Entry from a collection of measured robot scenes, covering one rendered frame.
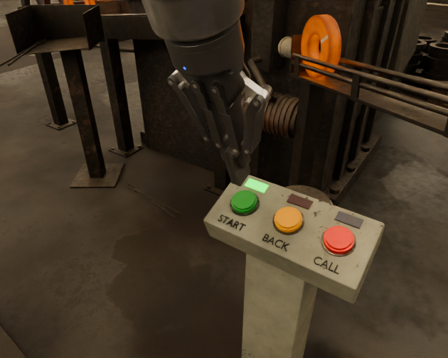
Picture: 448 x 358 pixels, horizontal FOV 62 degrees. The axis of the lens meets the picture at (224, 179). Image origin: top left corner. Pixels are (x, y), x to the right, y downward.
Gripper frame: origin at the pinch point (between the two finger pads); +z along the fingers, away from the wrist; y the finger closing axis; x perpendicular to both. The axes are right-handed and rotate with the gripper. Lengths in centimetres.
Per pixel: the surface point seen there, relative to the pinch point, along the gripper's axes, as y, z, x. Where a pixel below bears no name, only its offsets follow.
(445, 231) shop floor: -32, 99, -68
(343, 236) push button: -15.3, 8.4, 0.2
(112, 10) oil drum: 295, 115, -202
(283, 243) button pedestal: -8.3, 9.4, 4.1
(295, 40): 20, 20, -57
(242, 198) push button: 0.4, 8.3, 0.4
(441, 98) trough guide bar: -19.8, 8.1, -30.8
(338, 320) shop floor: -12, 78, -11
